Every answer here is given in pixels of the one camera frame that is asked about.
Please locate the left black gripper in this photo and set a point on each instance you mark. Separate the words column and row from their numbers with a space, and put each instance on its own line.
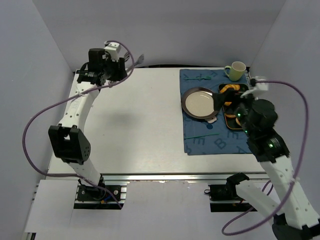
column 119, row 72

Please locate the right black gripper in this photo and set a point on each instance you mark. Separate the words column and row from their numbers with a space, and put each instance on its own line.
column 236, row 100

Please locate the small croissant bread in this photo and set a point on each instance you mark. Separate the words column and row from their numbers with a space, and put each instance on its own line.
column 231, row 116

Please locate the round metal plate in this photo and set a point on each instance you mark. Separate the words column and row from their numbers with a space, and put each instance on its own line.
column 200, row 103

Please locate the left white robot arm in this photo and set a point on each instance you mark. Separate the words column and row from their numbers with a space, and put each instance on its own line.
column 67, row 138

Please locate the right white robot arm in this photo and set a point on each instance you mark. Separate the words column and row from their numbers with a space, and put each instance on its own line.
column 293, row 218

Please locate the striped croissant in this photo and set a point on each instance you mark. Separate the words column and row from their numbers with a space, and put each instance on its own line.
column 228, row 103
column 230, row 86

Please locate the striped croissant top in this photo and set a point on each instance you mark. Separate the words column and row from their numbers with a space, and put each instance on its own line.
column 230, row 86

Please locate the black rectangular tray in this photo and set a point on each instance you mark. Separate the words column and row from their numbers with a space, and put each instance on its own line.
column 231, row 122

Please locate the green plastic fork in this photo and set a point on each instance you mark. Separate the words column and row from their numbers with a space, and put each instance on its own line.
column 198, row 78

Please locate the blue letter placemat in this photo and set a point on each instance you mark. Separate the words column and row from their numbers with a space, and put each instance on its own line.
column 201, row 137

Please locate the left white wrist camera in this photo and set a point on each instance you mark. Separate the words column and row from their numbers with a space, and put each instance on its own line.
column 113, row 49

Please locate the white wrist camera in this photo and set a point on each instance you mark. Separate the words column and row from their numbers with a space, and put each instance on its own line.
column 258, row 86
column 113, row 49

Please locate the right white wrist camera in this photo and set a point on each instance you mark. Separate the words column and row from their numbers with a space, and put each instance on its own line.
column 258, row 86

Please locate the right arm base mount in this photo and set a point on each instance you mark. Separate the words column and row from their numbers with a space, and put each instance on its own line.
column 222, row 200

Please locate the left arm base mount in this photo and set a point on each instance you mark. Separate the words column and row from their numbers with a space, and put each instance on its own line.
column 91, row 198

